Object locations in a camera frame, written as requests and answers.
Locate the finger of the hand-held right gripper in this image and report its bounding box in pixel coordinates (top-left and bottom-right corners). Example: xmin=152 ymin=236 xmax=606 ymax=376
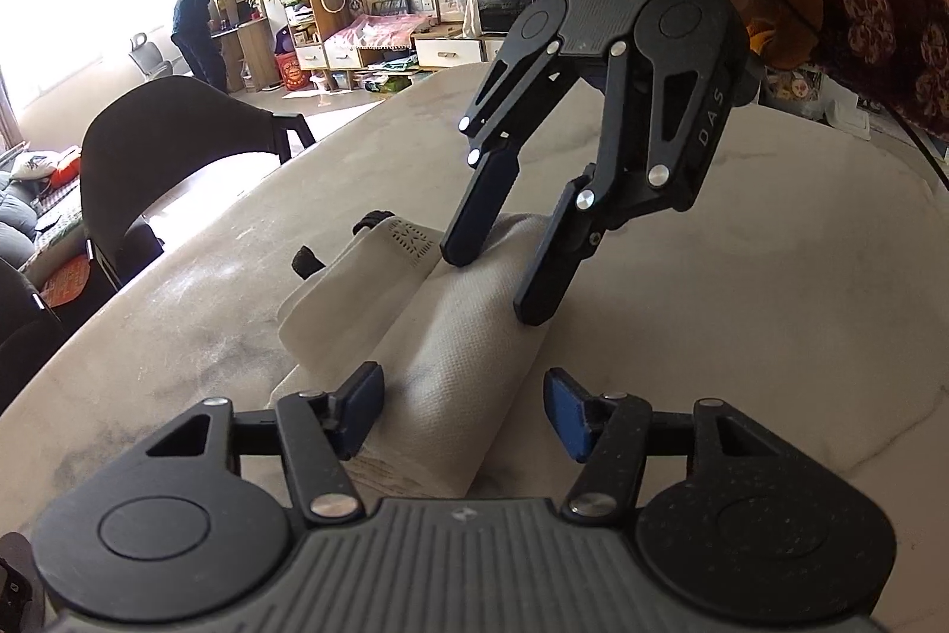
xmin=513 ymin=42 xmax=699 ymax=327
xmin=439 ymin=38 xmax=574 ymax=269

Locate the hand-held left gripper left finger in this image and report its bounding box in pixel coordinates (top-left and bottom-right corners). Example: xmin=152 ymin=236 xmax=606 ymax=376
xmin=146 ymin=362 xmax=387 ymax=523

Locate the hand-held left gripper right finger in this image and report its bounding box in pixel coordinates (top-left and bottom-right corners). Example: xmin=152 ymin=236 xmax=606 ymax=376
xmin=543 ymin=368 xmax=776 ymax=523

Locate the white shopping bag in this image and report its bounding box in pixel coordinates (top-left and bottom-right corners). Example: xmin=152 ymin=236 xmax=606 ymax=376
xmin=268 ymin=209 xmax=565 ymax=501

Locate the person's right forearm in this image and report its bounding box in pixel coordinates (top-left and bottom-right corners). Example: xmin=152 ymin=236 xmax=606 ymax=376
xmin=730 ymin=0 xmax=949 ymax=141

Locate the black microwave oven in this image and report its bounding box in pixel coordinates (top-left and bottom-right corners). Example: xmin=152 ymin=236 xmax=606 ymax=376
xmin=474 ymin=0 xmax=539 ymax=38

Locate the low white drawer cabinet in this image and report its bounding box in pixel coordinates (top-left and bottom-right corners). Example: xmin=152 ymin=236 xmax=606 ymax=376
xmin=292 ymin=32 xmax=512 ymax=93

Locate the pink cloth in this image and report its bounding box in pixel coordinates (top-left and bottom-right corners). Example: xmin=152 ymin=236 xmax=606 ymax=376
xmin=326 ymin=14 xmax=416 ymax=49

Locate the red gift box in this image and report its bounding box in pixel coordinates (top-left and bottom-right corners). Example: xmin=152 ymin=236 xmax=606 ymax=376
xmin=276 ymin=47 xmax=310 ymax=93

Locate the wooden desk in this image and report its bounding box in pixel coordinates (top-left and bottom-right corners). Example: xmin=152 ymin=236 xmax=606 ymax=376
xmin=211 ymin=17 xmax=272 ymax=93

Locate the black dining chair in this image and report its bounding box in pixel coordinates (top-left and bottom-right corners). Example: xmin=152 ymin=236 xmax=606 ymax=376
xmin=0 ymin=258 xmax=65 ymax=412
xmin=80 ymin=77 xmax=316 ymax=293

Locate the orange patterned seat pad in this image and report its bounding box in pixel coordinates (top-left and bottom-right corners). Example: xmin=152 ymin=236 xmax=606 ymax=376
xmin=37 ymin=255 xmax=94 ymax=308

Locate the grey office chair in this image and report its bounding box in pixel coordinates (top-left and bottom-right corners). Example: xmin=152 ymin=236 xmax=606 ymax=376
xmin=128 ymin=32 xmax=176 ymax=79

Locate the grey sofa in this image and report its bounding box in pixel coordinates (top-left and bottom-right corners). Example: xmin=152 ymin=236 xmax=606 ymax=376
xmin=0 ymin=147 xmax=82 ymax=278

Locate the white printed pillow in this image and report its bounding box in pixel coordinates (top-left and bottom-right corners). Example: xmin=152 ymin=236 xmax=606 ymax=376
xmin=7 ymin=151 xmax=58 ymax=182

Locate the bright window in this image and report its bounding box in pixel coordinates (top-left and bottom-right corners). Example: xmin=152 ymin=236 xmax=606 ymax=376
xmin=0 ymin=0 xmax=179 ymax=145

